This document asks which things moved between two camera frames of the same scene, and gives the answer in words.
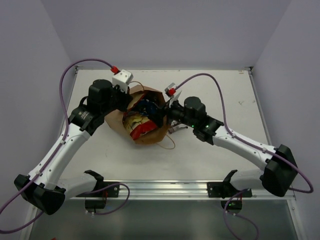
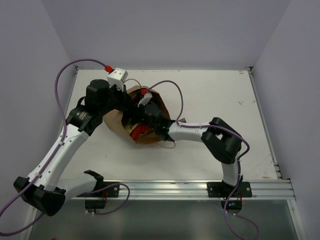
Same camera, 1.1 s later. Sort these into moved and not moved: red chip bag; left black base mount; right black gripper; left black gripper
Moved: right black gripper
Not moved: left black gripper; left black base mount; red chip bag
